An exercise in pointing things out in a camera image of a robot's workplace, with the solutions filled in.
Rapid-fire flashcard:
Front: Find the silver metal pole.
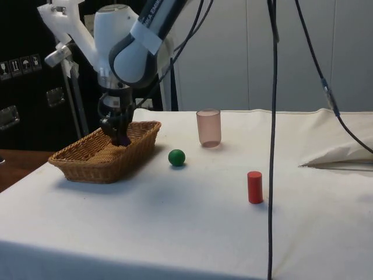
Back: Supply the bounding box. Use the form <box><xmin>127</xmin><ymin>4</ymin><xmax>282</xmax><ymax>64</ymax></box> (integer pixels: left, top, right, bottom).
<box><xmin>60</xmin><ymin>59</ymin><xmax>90</xmax><ymax>141</ymax></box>

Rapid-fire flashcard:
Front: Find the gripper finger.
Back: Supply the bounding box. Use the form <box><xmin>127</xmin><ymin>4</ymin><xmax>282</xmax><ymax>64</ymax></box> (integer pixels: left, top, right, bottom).
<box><xmin>100</xmin><ymin>116</ymin><xmax>119</xmax><ymax>144</ymax></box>
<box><xmin>116</xmin><ymin>107</ymin><xmax>133</xmax><ymax>145</ymax></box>

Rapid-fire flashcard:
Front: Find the wicker basket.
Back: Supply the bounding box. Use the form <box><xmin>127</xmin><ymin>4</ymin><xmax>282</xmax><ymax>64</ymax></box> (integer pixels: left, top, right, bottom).
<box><xmin>48</xmin><ymin>120</ymin><xmax>162</xmax><ymax>184</ymax></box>

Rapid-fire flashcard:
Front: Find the green ball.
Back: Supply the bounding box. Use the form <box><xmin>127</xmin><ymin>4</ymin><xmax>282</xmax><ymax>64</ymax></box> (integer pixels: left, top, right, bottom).
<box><xmin>168</xmin><ymin>149</ymin><xmax>187</xmax><ymax>167</ymax></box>

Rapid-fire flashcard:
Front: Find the see-through pink cup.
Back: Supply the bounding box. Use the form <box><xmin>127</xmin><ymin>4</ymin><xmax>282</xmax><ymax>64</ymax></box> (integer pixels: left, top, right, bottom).
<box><xmin>196</xmin><ymin>108</ymin><xmax>222</xmax><ymax>148</ymax></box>

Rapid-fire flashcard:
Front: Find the red cylinder block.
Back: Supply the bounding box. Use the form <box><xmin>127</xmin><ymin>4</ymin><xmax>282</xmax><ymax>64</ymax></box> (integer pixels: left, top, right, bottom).
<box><xmin>247</xmin><ymin>171</ymin><xmax>264</xmax><ymax>204</ymax></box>

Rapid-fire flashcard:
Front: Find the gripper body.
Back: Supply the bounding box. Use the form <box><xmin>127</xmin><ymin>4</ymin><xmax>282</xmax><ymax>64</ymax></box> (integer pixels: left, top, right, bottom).
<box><xmin>97</xmin><ymin>86</ymin><xmax>134</xmax><ymax>117</ymax></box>

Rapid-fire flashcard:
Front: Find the black cable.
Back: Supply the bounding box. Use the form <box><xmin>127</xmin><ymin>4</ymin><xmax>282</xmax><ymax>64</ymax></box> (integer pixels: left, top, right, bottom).
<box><xmin>294</xmin><ymin>0</ymin><xmax>373</xmax><ymax>154</ymax></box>
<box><xmin>266</xmin><ymin>0</ymin><xmax>281</xmax><ymax>280</ymax></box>
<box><xmin>134</xmin><ymin>0</ymin><xmax>214</xmax><ymax>109</ymax></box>
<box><xmin>157</xmin><ymin>0</ymin><xmax>205</xmax><ymax>84</ymax></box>

